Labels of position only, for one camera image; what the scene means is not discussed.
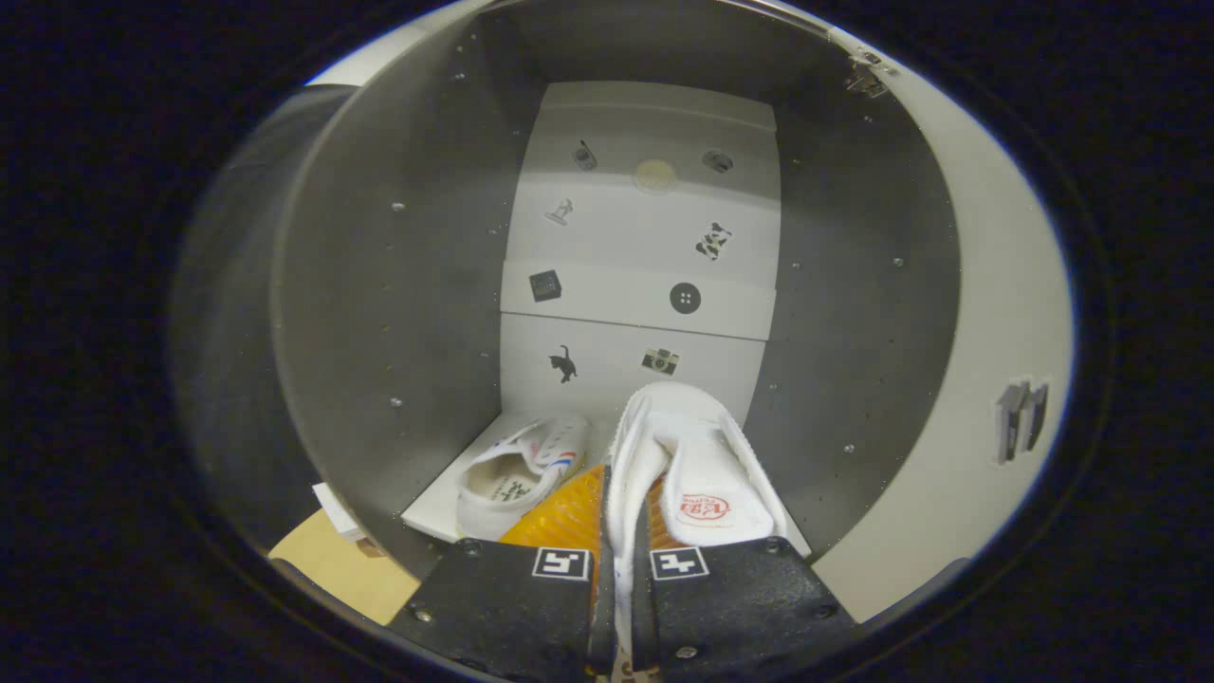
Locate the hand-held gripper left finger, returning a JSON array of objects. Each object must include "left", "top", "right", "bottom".
[{"left": 387, "top": 463, "right": 619, "bottom": 683}]

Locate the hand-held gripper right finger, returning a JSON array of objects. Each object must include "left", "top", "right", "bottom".
[{"left": 629, "top": 477, "right": 861, "bottom": 681}]

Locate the white canvas shoe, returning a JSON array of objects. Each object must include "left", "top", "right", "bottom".
[
  {"left": 455, "top": 413, "right": 592, "bottom": 544},
  {"left": 605, "top": 381, "right": 814, "bottom": 683}
]

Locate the grey shoe cabinet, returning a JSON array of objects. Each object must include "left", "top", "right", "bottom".
[{"left": 270, "top": 0, "right": 961, "bottom": 581}]

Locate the metal cabinet hinge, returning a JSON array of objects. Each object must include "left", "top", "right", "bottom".
[{"left": 846, "top": 51, "right": 898, "bottom": 99}]

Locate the stack of booklets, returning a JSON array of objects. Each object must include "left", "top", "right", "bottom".
[{"left": 312, "top": 482, "right": 367, "bottom": 544}]

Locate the black backdrop cloth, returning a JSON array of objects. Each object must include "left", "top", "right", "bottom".
[{"left": 174, "top": 85, "right": 357, "bottom": 556}]

